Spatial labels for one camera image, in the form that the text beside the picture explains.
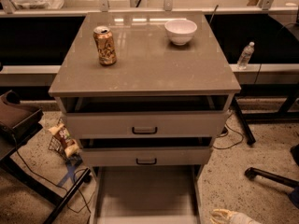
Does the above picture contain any yellow-white gripper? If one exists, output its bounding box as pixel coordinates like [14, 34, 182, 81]
[210, 209, 236, 224]

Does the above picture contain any grey drawer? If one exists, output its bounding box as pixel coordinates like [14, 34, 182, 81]
[89, 166, 201, 224]
[79, 137, 212, 167]
[59, 95, 232, 139]

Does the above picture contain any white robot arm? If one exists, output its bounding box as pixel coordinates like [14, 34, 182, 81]
[210, 209, 261, 224]

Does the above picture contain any grey drawer cabinet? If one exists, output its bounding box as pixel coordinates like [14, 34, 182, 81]
[48, 10, 242, 179]

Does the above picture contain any black office chair base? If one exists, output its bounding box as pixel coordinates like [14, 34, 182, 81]
[245, 145, 299, 209]

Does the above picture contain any black table leg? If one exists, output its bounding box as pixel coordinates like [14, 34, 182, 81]
[232, 98, 256, 146]

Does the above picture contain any snack chip bag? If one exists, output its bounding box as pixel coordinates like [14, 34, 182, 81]
[49, 123, 79, 158]

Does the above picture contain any clear plastic water bottle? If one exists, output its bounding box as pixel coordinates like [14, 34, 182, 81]
[237, 42, 255, 70]

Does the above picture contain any white ceramic bowl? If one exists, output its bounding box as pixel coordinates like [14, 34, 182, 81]
[164, 19, 197, 46]

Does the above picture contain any orange soda can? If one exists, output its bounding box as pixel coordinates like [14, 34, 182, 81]
[93, 26, 117, 65]

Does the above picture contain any dark brown chair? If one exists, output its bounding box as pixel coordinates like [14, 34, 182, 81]
[0, 91, 91, 224]

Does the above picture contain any black floor cable right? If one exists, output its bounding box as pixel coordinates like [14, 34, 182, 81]
[212, 112, 245, 151]

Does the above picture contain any black floor cable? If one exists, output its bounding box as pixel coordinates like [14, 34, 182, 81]
[212, 112, 245, 151]
[11, 133, 96, 215]

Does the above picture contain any small wire basket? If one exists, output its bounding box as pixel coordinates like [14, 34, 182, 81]
[48, 119, 70, 161]

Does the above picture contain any black floor cable left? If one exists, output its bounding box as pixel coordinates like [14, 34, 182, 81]
[11, 133, 96, 215]

